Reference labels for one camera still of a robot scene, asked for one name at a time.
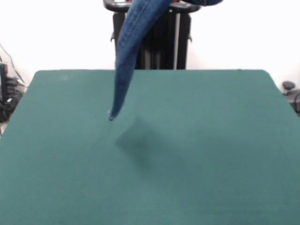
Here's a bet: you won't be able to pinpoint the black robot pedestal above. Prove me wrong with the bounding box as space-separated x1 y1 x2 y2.
103 0 202 70

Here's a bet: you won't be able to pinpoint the dark green table cloth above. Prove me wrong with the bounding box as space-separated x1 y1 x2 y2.
0 69 300 225

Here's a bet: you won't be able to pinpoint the blue denim jeans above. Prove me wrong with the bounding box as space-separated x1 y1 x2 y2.
107 0 225 122

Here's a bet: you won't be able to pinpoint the black cable bundle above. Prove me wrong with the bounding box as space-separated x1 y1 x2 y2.
0 77 26 123

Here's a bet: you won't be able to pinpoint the black equipment box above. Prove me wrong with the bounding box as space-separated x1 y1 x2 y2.
0 62 8 104

